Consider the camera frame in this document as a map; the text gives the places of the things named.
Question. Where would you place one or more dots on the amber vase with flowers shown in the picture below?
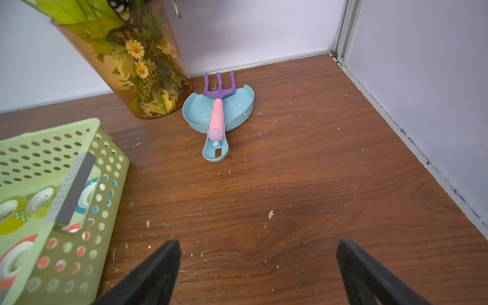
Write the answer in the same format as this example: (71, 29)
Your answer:
(132, 47)

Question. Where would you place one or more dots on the blue tape roll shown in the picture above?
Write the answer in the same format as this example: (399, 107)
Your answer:
(87, 195)

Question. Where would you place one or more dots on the clear tape roll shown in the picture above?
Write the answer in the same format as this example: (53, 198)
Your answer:
(40, 199)

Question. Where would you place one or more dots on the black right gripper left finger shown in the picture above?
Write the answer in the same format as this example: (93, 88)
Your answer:
(151, 282)

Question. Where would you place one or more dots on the green perforated storage basket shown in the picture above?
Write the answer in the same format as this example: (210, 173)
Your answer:
(67, 259)

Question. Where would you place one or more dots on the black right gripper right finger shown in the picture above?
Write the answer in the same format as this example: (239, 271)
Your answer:
(367, 281)

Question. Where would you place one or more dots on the purple pink toy rake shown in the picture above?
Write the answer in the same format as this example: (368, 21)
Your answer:
(216, 131)

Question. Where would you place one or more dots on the yellow tape roll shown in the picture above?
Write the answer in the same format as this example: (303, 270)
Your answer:
(13, 214)

